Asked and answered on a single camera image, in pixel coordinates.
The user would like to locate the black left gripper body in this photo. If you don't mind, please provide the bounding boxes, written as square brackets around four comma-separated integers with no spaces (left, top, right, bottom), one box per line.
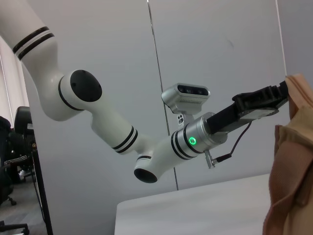
[206,84,280,136]

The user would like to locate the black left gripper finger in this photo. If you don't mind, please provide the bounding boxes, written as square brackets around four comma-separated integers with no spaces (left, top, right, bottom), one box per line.
[277,96,290,109]
[275,80,290,99]

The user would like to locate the khaki canvas food bag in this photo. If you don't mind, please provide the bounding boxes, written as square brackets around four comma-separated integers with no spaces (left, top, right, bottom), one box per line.
[262,73,313,235]

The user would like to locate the black metal stand pole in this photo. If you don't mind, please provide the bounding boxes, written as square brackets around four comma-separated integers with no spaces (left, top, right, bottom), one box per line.
[31,137,54,235]

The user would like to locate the black office chair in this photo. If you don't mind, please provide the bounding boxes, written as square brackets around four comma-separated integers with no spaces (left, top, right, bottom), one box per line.
[13,106,34,184]

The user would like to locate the white window blind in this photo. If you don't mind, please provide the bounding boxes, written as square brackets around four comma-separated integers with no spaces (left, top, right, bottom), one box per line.
[0,35,30,118]

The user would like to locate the black chair wheel base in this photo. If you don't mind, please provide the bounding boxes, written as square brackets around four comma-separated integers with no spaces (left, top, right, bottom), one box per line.
[0,220,30,235]

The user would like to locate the black cable with plug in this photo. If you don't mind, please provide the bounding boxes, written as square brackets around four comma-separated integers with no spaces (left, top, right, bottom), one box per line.
[203,120,253,170]

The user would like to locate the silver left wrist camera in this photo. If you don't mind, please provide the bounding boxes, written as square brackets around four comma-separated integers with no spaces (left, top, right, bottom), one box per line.
[161,82,212,116]

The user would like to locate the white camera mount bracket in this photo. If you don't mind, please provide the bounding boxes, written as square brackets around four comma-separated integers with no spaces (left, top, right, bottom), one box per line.
[176,113,194,128]

